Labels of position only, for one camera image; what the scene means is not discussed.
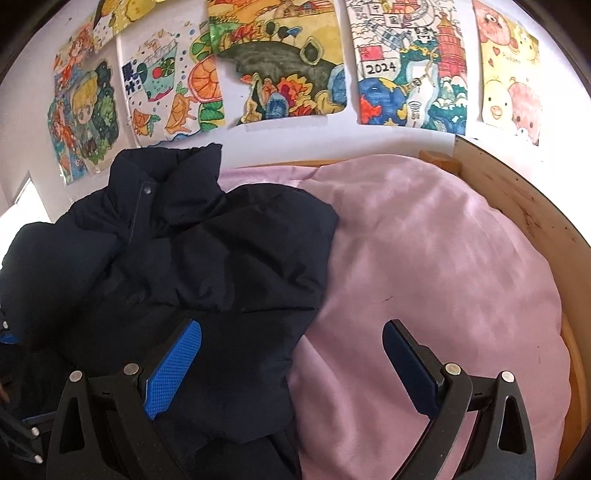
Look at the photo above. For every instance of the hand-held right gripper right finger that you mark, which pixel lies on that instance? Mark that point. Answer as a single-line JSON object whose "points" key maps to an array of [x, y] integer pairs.
{"points": [[411, 369]]}

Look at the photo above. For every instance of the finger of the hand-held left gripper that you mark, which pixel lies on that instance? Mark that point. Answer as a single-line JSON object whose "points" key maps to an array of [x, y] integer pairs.
{"points": [[8, 339], [21, 431]]}

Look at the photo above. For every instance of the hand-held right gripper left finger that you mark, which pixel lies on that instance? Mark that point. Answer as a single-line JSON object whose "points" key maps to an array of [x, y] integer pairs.
{"points": [[173, 369]]}

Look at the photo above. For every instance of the dark navy puffer jacket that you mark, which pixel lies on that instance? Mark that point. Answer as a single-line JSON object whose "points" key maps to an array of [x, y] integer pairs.
{"points": [[184, 258]]}

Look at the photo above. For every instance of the pink blanket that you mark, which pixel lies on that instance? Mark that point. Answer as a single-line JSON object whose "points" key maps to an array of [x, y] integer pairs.
{"points": [[438, 277]]}

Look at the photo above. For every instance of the wooden bed frame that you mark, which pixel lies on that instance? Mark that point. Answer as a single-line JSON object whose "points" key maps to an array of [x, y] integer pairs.
{"points": [[508, 194]]}

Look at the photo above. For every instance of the red-haired cartoon wall drawing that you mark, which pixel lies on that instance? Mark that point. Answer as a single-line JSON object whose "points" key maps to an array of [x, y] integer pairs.
{"points": [[62, 134]]}

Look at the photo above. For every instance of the blond girl wall drawing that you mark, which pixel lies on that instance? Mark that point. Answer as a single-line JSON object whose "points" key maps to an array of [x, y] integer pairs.
{"points": [[92, 115]]}

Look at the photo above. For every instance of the orange fruit wall drawing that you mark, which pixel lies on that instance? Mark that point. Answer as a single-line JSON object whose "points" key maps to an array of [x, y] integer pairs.
{"points": [[166, 87]]}

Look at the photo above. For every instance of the globe and pagoda wall drawing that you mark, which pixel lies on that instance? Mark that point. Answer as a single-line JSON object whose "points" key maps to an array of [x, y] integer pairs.
{"points": [[406, 69]]}

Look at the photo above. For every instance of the piglet and chick wall poster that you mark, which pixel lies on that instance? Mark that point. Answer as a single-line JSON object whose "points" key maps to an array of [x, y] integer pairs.
{"points": [[510, 78]]}

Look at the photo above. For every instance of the colourful landscape wall drawing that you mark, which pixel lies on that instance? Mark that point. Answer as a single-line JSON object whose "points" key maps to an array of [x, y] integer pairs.
{"points": [[277, 60]]}

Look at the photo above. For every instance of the yellow wall drawing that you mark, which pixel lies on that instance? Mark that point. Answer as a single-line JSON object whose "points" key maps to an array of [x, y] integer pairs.
{"points": [[122, 21]]}

